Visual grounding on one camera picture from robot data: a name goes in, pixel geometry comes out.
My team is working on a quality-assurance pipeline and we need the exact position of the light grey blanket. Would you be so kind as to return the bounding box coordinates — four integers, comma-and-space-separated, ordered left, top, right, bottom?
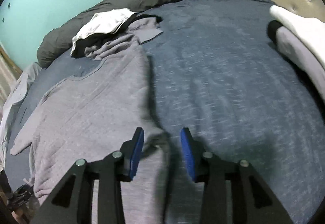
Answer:
1, 62, 41, 171

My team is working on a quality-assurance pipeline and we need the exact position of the blue patterned bed sheet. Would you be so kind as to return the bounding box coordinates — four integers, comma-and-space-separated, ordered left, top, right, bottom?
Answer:
4, 0, 325, 224

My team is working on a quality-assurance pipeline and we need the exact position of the folded white grey clothes stack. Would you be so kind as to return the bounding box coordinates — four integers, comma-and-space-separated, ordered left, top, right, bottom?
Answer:
267, 5, 324, 99

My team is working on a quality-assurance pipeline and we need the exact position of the beige striped curtain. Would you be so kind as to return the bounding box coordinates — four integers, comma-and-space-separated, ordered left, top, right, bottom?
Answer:
0, 55, 16, 109

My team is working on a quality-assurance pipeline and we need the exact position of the grey knit garment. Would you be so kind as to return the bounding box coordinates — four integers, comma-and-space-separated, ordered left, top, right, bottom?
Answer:
82, 15, 163, 61

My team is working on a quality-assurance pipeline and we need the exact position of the white black garment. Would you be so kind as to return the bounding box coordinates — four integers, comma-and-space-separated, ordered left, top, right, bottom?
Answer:
70, 8, 147, 58

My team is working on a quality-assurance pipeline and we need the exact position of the grey quilted sweater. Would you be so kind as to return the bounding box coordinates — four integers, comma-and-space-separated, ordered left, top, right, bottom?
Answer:
11, 44, 166, 223

